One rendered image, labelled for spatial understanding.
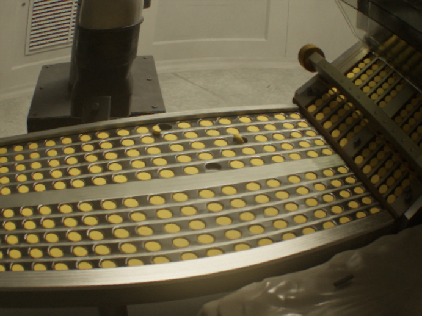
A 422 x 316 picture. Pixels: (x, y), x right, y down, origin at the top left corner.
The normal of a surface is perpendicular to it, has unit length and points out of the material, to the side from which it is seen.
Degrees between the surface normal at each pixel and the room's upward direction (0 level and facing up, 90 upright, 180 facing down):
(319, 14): 90
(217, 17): 90
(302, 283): 9
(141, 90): 0
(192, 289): 90
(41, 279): 0
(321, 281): 7
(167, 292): 90
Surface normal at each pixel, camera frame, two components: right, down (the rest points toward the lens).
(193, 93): 0.09, -0.85
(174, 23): 0.35, 0.51
